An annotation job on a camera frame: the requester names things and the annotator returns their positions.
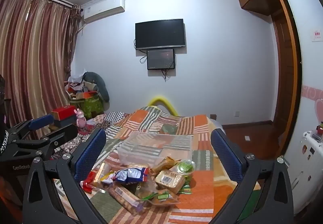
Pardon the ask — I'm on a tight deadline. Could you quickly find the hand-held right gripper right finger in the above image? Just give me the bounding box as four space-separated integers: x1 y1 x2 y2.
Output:
210 128 296 224

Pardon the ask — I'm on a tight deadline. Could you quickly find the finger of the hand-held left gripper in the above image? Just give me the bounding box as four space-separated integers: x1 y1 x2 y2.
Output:
9 113 55 139
15 124 79 162

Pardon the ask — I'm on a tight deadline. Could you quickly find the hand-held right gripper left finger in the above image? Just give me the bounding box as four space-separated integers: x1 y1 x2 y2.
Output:
23 127 114 224

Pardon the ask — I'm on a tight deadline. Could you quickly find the blue snack packet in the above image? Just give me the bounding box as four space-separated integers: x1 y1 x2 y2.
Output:
112 167 149 184

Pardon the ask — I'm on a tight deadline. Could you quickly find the small green snack packet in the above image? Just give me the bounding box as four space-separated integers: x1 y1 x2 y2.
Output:
179 175 193 194

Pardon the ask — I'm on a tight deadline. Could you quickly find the purple cracker pack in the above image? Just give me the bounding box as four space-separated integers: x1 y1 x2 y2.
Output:
108 185 147 216

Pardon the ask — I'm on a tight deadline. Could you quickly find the clear plastic box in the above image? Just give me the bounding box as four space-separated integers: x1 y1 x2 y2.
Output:
117 130 193 166

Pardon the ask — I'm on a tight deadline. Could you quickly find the green-edged biscuit packet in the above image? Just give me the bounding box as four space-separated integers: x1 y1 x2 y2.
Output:
146 189 180 206

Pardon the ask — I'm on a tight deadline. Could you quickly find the red and black box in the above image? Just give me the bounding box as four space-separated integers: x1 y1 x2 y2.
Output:
50 106 77 128

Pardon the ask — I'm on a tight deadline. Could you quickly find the pink plush toy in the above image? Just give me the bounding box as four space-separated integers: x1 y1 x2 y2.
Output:
74 109 87 128

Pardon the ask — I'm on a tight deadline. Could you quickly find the red snack packet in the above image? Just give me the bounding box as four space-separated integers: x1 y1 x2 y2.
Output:
81 171 101 193

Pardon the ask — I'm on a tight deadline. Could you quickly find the yellow and white snack packet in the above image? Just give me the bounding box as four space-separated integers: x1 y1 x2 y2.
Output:
100 173 117 184

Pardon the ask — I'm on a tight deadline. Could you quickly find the green printed box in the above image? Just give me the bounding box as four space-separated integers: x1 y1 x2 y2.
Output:
71 96 104 119

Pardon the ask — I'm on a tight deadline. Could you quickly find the orange patchwork blanket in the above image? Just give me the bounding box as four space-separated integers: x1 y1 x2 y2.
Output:
83 106 260 224

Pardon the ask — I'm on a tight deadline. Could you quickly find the patterned bed sheet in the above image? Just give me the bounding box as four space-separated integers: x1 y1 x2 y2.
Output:
53 111 132 156

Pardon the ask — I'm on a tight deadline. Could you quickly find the green jelly cup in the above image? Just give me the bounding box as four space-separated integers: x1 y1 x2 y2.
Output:
176 160 196 175

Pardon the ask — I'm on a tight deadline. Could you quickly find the pile of household clutter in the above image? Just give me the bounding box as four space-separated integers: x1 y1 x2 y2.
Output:
64 74 99 100

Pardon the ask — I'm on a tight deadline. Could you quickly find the green cloth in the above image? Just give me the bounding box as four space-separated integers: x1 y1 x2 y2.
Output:
236 187 261 222

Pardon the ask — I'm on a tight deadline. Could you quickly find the grey rolled cushion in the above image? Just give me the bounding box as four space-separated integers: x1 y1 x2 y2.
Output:
83 72 110 103

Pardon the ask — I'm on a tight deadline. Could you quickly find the brown bread packet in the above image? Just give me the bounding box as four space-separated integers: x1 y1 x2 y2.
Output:
154 170 186 193

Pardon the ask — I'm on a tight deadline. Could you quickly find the orange pastry packet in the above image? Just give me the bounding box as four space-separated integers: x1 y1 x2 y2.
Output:
151 157 178 172

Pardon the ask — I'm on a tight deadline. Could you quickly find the striped brown curtain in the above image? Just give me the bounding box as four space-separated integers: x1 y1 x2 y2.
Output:
0 0 82 138

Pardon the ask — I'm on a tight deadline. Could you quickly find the white appliance with magnets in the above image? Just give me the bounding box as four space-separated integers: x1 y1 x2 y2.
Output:
285 129 323 214

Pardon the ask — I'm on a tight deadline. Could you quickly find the yellow padded hoop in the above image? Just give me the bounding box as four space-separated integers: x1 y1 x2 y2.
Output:
148 96 178 116

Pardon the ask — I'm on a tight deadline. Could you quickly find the wooden door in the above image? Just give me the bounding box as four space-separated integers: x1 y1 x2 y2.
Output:
272 10 290 154

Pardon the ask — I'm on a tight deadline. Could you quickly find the white air conditioner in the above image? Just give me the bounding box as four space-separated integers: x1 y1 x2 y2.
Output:
81 0 126 23

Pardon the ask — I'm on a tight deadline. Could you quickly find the black cable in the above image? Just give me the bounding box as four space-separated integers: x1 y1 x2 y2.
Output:
161 69 176 81

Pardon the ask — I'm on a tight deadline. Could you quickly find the wooden door frame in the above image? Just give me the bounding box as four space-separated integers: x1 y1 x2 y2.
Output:
269 0 303 161

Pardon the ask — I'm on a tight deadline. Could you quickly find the small black wall monitor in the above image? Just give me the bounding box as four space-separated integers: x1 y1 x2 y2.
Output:
147 48 176 71

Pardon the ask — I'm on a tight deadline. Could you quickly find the black wall television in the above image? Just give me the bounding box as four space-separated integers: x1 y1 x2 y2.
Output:
135 19 187 51

